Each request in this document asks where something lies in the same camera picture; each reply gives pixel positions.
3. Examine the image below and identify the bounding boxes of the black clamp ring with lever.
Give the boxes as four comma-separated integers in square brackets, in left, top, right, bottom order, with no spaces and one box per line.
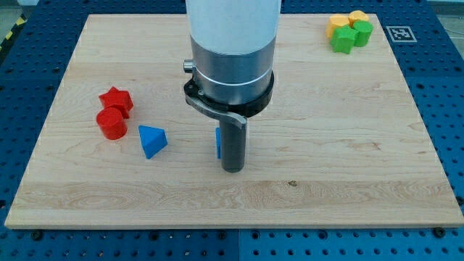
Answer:
[183,71,274,129]

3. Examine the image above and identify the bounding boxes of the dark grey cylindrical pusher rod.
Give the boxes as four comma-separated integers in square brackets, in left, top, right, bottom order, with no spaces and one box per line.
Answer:
[220,118,247,173]

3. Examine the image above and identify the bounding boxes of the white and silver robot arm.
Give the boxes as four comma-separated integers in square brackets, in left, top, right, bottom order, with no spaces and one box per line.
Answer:
[183,0,281,173]

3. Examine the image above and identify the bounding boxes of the blue cube block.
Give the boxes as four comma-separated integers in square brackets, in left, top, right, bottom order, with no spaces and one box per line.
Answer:
[215,127,221,159]

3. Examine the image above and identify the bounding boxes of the blue triangle block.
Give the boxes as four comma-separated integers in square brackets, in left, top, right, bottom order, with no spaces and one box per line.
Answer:
[138,125,167,160]

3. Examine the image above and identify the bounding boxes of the wooden board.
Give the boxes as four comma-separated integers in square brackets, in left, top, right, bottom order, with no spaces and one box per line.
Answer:
[5,14,463,230]

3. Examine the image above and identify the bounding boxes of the red star block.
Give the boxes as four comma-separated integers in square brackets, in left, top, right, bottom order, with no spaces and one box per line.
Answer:
[99,86,133,119]

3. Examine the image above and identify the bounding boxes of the red cylinder block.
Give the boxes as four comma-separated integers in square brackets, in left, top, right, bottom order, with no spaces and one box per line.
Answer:
[96,107,128,140]

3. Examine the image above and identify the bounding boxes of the green star block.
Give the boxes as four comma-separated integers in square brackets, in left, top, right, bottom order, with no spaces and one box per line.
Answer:
[330,25,359,54]

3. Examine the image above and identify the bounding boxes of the yellow hexagon block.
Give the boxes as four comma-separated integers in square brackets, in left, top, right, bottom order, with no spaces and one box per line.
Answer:
[326,14,349,38]

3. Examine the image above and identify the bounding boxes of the green cylinder block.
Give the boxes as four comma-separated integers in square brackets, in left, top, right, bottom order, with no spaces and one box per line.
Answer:
[353,20,373,47]

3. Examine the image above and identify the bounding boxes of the yellow heart block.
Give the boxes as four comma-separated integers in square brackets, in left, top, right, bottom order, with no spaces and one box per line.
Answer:
[348,10,370,27]

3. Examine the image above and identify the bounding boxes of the fiducial marker tag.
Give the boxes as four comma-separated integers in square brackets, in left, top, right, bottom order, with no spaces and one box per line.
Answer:
[386,25,417,43]

